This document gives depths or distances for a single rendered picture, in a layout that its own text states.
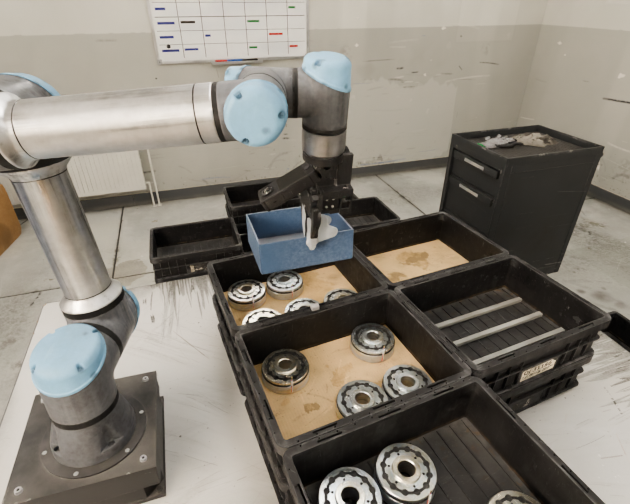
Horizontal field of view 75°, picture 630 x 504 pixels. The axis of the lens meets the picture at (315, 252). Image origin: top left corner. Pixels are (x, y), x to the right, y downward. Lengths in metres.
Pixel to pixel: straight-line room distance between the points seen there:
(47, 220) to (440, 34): 3.90
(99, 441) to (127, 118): 0.59
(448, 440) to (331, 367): 0.28
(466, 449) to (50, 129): 0.84
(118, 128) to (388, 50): 3.64
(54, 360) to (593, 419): 1.14
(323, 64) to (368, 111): 3.47
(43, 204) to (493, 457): 0.90
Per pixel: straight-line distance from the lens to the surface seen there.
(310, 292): 1.18
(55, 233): 0.84
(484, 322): 1.17
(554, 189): 2.50
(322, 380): 0.95
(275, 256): 0.83
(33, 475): 0.99
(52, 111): 0.62
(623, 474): 1.17
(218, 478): 0.99
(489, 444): 0.92
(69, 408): 0.86
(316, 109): 0.67
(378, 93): 4.12
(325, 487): 0.78
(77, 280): 0.88
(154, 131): 0.57
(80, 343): 0.84
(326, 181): 0.75
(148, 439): 0.95
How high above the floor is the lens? 1.54
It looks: 32 degrees down
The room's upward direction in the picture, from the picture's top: straight up
